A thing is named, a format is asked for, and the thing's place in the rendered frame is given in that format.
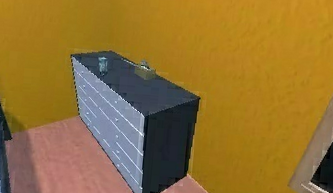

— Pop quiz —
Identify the black chest of drawers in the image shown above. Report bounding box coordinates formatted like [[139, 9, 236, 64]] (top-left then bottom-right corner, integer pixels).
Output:
[[58, 46, 205, 193]]

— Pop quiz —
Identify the small olive box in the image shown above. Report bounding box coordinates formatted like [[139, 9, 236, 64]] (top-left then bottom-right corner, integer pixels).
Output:
[[133, 59, 158, 81]]

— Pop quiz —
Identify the small pale blue cup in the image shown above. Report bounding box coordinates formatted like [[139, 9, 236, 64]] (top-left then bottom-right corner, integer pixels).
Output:
[[96, 55, 110, 74]]

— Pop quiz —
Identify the beige framed window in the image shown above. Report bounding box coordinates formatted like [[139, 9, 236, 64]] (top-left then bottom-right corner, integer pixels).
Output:
[[287, 30, 333, 193]]

